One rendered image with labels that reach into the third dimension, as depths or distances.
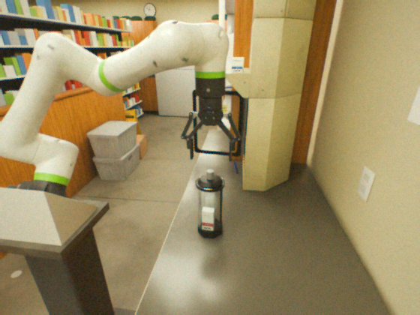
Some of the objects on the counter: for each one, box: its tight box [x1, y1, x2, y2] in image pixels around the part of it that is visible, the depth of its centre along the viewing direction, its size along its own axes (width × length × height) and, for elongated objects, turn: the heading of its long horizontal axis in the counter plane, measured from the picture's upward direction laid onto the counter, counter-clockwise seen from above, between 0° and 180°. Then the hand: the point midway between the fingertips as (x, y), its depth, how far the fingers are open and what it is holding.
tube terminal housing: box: [242, 17, 314, 191], centre depth 123 cm, size 25×32×77 cm
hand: (211, 155), depth 84 cm, fingers open, 13 cm apart
